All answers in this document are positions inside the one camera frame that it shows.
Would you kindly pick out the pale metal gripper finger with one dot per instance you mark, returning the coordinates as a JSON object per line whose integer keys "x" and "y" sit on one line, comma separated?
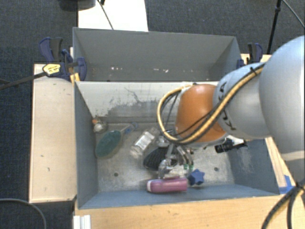
{"x": 163, "y": 172}
{"x": 166, "y": 163}

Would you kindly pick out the blue star-shaped toy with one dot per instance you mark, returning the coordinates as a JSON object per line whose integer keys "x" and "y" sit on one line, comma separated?
{"x": 196, "y": 177}

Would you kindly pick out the clear plastic bottle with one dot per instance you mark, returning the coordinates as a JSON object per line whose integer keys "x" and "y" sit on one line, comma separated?
{"x": 143, "y": 141}

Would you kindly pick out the black cylinder on white bracket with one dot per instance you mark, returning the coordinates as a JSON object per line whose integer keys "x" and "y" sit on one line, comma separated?
{"x": 226, "y": 147}

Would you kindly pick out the pink purple oblong case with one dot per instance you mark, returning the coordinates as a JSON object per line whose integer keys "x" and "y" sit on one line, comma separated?
{"x": 166, "y": 185}

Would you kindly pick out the pale wood flat board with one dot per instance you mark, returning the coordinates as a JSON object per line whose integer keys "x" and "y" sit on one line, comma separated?
{"x": 52, "y": 139}

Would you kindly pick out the grey metal bin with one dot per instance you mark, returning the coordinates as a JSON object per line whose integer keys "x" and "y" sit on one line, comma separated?
{"x": 133, "y": 56}

